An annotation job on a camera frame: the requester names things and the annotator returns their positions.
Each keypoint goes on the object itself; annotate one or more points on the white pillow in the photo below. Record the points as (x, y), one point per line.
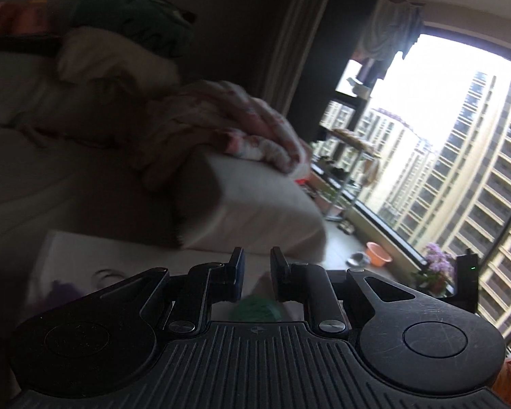
(110, 64)

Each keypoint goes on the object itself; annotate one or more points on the orange plastic basin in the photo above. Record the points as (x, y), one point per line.
(379, 256)

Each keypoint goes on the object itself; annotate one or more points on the white printed board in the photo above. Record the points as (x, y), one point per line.
(110, 255)

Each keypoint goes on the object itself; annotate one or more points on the pink floral blanket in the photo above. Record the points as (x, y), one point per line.
(238, 123)

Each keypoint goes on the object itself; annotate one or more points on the purple flower pot plant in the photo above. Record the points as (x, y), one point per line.
(437, 266)

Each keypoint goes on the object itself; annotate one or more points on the white sheet bed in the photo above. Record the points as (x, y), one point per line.
(30, 179)

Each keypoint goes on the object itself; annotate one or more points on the striped curtain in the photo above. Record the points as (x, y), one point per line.
(294, 34)

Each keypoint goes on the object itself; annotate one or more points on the dark green cushion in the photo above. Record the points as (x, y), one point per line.
(144, 17)

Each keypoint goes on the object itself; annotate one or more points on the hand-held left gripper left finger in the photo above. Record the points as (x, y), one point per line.
(239, 273)

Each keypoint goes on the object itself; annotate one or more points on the metal bowl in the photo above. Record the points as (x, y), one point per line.
(357, 259)

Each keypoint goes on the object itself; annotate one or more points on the green yarn ball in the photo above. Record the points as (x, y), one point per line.
(255, 309)

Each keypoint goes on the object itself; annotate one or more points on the purple soft item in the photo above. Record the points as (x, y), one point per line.
(64, 290)

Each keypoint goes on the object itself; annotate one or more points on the metal balcony rack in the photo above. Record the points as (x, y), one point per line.
(345, 170)

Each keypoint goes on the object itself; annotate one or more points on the white rectangular cushion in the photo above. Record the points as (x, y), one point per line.
(255, 204)

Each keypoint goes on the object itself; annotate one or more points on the orange red cloth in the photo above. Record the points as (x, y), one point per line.
(15, 17)

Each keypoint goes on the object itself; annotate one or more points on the hanging grey clothes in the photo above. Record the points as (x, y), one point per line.
(391, 30)

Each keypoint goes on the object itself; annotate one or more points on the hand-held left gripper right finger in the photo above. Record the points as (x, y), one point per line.
(275, 273)

